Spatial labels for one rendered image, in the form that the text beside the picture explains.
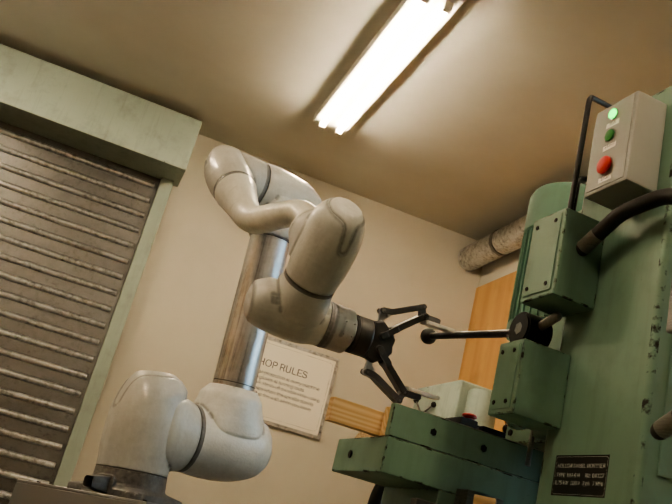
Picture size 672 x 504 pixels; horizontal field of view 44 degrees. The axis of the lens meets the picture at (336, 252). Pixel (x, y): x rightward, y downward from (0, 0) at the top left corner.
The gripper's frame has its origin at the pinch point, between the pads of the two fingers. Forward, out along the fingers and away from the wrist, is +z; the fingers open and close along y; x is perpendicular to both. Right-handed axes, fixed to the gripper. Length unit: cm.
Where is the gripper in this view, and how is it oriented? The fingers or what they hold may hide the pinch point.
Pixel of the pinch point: (439, 363)
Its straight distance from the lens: 167.8
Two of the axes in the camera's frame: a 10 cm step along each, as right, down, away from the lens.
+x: -3.5, 1.2, 9.3
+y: 2.7, -9.3, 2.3
